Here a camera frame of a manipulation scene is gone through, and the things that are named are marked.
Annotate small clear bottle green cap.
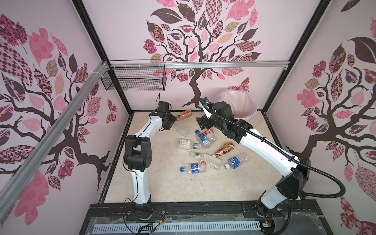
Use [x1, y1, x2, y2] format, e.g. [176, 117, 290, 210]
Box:
[178, 139, 201, 150]

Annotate long clear bottle green label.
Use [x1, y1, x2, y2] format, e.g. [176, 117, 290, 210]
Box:
[190, 151, 222, 170]

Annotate blue label white cap bottle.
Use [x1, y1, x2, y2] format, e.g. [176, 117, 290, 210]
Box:
[224, 153, 250, 169]

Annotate pepsi bottle blue cap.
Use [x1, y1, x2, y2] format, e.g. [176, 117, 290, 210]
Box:
[180, 163, 206, 174]

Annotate clear rectangular bottle green label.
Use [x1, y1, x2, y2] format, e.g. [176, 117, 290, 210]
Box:
[173, 120, 189, 137]

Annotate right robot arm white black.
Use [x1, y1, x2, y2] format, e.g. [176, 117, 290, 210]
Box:
[198, 98, 310, 216]

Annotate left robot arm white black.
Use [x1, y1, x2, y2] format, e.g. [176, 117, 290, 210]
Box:
[123, 101, 176, 213]

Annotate white bin with purple liner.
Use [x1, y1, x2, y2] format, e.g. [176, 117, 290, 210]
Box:
[214, 89, 258, 122]

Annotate red label yellow cap bottle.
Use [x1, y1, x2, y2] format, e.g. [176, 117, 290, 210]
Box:
[204, 129, 217, 144]

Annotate brown gold coffee bottle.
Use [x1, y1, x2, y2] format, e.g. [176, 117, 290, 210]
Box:
[213, 142, 235, 158]

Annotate clear bottle blue label cap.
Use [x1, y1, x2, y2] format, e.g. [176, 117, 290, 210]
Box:
[195, 130, 211, 149]

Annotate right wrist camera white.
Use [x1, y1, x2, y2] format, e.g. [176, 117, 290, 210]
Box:
[199, 98, 212, 119]

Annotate aluminium rail back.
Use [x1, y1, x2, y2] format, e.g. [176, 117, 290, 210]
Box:
[110, 61, 290, 70]

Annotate aluminium rail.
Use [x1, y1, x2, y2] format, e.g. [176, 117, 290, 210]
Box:
[1, 61, 108, 219]
[110, 61, 290, 70]

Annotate black wire basket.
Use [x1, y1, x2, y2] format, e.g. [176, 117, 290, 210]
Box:
[101, 59, 167, 92]

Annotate white slotted cable duct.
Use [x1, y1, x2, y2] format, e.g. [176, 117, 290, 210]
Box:
[91, 221, 261, 235]

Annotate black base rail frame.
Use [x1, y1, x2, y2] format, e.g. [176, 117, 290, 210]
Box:
[80, 200, 332, 235]

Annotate black corrugated cable hose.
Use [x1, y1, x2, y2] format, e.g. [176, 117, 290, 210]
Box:
[201, 99, 347, 199]

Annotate aluminium rail left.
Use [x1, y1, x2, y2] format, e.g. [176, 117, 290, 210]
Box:
[1, 61, 108, 219]

